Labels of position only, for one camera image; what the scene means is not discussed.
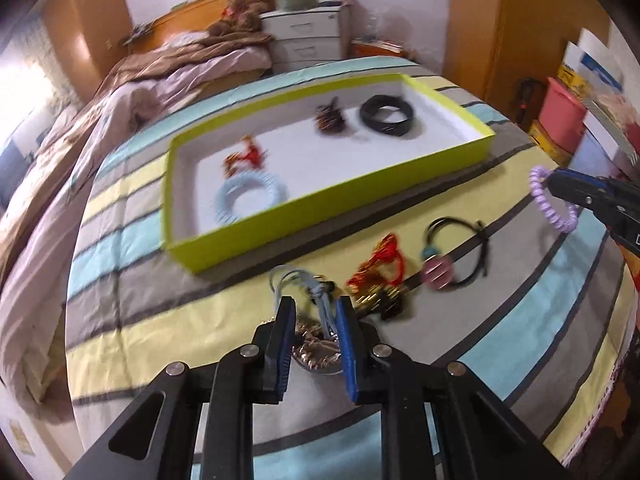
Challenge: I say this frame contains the black and red tool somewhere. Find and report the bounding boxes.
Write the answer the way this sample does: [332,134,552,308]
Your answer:
[514,77,546,131]

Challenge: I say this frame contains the yellow cardboard box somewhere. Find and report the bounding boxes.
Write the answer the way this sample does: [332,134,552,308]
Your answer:
[527,120,576,166]

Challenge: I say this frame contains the white boards stack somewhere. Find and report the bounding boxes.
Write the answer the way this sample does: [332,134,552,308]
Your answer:
[562,27,640,161]

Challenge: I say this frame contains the grey cord bracelet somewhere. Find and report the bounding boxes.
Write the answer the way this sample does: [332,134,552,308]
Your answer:
[269,264,336,341]

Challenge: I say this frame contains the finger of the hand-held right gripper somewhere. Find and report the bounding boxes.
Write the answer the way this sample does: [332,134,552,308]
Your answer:
[547,183,622,232]
[547,167,613,197]

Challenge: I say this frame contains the bed with brown blanket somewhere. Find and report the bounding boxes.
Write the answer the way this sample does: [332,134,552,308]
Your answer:
[0,52,273,406]

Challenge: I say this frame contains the wooden headboard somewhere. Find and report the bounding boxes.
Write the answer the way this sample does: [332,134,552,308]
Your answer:
[132,0,281,53]

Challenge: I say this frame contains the metal chain bracelet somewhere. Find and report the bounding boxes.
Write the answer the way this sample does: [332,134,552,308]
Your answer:
[292,317,346,373]

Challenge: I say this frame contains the lime green shallow box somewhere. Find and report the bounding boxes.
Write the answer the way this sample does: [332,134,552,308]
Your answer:
[162,72,496,276]

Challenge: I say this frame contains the purple spiral hair tie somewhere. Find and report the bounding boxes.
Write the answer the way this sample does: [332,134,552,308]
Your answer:
[529,165,580,235]

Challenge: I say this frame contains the black band bracelet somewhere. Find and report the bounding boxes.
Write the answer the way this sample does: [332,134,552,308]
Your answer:
[359,94,417,137]

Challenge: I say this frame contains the orange box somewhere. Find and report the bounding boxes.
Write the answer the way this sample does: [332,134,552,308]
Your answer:
[350,37,406,61]

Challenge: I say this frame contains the black and gold bead bracelet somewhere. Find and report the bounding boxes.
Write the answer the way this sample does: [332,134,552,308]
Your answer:
[352,285,416,321]

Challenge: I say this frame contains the light blue spiral hair tie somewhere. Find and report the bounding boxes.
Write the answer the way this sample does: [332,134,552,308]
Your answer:
[214,170,291,223]

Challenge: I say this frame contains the red knotted cord bracelet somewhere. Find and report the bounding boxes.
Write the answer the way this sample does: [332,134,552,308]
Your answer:
[346,232,407,295]
[222,135,268,178]

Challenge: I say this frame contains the pink plastic bucket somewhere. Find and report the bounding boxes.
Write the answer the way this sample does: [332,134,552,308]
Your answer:
[540,76,588,153]

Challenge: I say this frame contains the black hair tie pink ornament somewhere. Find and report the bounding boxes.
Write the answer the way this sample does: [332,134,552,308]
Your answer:
[420,216,491,292]

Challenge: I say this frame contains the wall socket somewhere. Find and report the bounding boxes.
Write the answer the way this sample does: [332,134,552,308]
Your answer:
[10,425,36,456]

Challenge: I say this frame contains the large wooden wardrobe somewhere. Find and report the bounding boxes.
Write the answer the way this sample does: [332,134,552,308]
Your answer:
[442,0,616,126]

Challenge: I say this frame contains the white nightstand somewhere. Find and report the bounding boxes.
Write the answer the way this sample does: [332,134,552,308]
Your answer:
[260,2,351,73]

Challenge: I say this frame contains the brown teddy bear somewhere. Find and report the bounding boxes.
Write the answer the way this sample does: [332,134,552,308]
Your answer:
[207,0,273,38]

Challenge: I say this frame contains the brown blanket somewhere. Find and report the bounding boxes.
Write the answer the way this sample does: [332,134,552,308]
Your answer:
[0,30,276,281]

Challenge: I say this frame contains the patterned curtain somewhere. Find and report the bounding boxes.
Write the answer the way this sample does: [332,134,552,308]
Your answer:
[20,15,76,111]

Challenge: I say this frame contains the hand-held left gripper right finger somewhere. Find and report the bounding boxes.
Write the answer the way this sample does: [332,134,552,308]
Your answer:
[336,296,573,480]

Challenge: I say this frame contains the tall wooden wardrobe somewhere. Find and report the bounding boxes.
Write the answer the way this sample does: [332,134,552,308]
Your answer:
[40,0,136,106]

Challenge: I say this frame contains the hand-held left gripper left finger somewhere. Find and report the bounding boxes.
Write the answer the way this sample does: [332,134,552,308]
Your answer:
[65,296,297,480]

